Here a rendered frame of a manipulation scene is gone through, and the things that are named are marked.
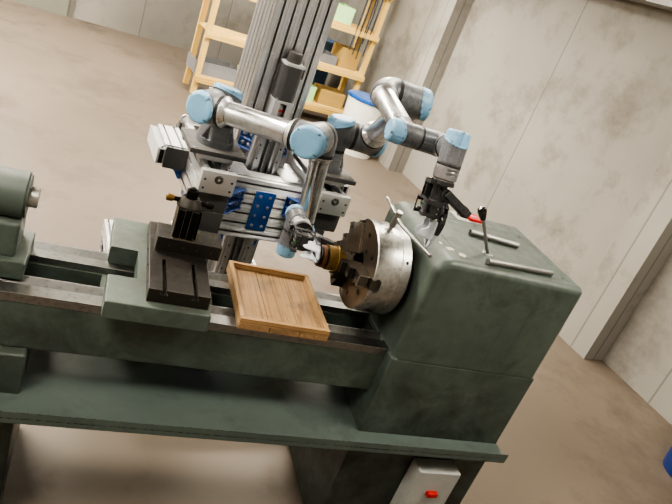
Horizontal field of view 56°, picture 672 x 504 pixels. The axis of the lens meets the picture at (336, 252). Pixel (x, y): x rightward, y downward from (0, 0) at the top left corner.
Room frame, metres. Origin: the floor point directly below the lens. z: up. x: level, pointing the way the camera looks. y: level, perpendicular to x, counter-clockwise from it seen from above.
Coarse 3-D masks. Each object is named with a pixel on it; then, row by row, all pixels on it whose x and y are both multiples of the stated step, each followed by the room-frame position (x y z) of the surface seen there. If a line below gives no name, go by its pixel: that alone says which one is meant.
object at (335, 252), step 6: (324, 246) 1.92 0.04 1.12; (330, 246) 1.93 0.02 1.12; (336, 246) 1.95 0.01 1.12; (324, 252) 1.90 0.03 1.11; (330, 252) 1.91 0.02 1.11; (336, 252) 1.92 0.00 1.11; (342, 252) 1.95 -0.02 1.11; (324, 258) 1.89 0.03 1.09; (330, 258) 1.90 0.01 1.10; (336, 258) 1.91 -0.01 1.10; (318, 264) 1.89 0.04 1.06; (324, 264) 1.90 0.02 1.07; (330, 264) 1.90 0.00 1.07; (336, 264) 1.91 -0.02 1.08; (330, 270) 1.92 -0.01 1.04
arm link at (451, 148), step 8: (448, 136) 1.89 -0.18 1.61; (456, 136) 1.88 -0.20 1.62; (464, 136) 1.88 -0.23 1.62; (440, 144) 1.91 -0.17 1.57; (448, 144) 1.88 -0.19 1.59; (456, 144) 1.87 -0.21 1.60; (464, 144) 1.88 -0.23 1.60; (440, 152) 1.89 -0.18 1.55; (448, 152) 1.87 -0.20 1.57; (456, 152) 1.87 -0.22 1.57; (464, 152) 1.88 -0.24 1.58; (440, 160) 1.87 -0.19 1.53; (448, 160) 1.86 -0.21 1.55; (456, 160) 1.86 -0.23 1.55; (456, 168) 1.86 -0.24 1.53
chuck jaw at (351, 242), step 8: (352, 224) 2.03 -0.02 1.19; (360, 224) 2.02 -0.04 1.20; (352, 232) 2.00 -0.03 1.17; (360, 232) 2.01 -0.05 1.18; (344, 240) 1.99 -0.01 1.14; (352, 240) 1.98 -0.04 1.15; (360, 240) 2.00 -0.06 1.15; (344, 248) 1.96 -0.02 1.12; (352, 248) 1.97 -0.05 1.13; (360, 248) 1.99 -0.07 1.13
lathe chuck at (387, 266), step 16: (368, 224) 2.01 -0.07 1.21; (384, 224) 2.00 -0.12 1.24; (368, 240) 1.97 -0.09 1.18; (384, 240) 1.92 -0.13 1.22; (400, 240) 1.95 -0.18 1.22; (352, 256) 2.03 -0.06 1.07; (368, 256) 1.93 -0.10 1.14; (384, 256) 1.88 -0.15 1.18; (400, 256) 1.91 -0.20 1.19; (368, 272) 1.89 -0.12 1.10; (384, 272) 1.86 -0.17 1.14; (400, 272) 1.89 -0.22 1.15; (352, 288) 1.94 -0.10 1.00; (384, 288) 1.86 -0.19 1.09; (352, 304) 1.90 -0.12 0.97; (368, 304) 1.87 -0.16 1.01; (384, 304) 1.88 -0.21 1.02
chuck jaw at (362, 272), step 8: (344, 264) 1.90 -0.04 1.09; (352, 264) 1.91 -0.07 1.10; (360, 264) 1.93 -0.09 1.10; (344, 272) 1.90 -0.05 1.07; (352, 272) 1.88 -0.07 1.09; (360, 272) 1.87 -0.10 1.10; (360, 280) 1.84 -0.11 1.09; (368, 280) 1.85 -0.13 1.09; (368, 288) 1.85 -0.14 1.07; (376, 288) 1.85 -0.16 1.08
